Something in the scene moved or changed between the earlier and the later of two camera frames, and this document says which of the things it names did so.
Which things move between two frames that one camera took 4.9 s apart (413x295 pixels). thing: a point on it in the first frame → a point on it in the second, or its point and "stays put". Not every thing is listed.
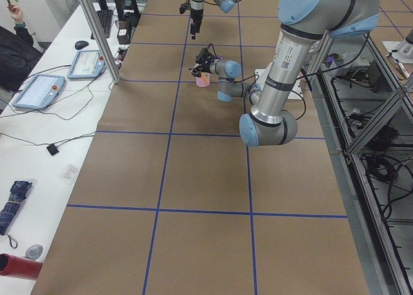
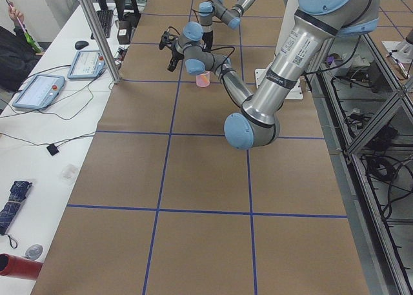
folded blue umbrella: (18, 191) stays put
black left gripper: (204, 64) → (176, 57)
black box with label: (124, 33) stays put
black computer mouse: (80, 44) stays put
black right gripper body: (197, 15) → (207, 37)
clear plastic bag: (68, 173) stays put
